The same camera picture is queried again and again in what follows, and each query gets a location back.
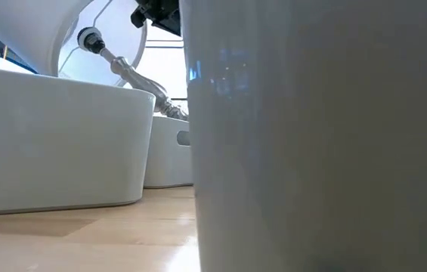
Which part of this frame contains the white plastic basket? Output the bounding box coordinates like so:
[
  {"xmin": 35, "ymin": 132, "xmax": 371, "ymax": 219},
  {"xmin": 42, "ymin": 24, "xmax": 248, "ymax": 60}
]
[
  {"xmin": 179, "ymin": 0, "xmax": 427, "ymax": 272},
  {"xmin": 143, "ymin": 115, "xmax": 194, "ymax": 189},
  {"xmin": 0, "ymin": 64, "xmax": 156, "ymax": 217}
]

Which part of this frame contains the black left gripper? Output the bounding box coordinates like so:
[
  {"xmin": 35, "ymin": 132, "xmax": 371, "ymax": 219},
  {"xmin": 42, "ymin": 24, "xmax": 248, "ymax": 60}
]
[{"xmin": 129, "ymin": 0, "xmax": 182, "ymax": 38}]

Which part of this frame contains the table lamp with white shade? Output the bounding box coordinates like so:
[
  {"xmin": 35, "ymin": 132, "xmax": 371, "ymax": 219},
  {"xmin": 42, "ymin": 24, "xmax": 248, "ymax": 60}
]
[{"xmin": 0, "ymin": 0, "xmax": 190, "ymax": 122}]

